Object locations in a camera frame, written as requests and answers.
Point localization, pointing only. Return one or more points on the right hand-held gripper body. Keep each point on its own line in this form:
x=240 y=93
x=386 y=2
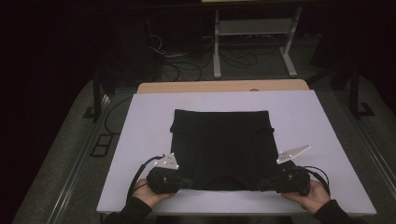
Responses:
x=289 y=182

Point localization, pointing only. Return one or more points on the person's left hand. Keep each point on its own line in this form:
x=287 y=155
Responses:
x=146 y=196

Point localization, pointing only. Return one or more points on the black tank top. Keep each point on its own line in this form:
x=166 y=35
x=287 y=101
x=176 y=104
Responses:
x=224 y=149

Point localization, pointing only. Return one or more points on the black metal stand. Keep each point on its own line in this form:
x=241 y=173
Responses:
x=97 y=99
x=354 y=93

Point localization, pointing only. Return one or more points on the white board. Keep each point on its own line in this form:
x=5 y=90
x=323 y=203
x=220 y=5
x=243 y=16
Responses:
x=149 y=124

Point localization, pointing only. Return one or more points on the person's right hand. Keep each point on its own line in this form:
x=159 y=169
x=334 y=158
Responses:
x=314 y=199

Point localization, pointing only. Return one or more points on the metal floor rail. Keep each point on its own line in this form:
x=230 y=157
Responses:
x=73 y=183
x=378 y=161

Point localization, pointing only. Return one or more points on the white metal desk frame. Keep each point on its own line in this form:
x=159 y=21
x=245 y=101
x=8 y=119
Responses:
x=217 y=46

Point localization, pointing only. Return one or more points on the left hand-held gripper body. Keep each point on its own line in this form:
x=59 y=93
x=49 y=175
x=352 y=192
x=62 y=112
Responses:
x=163 y=182

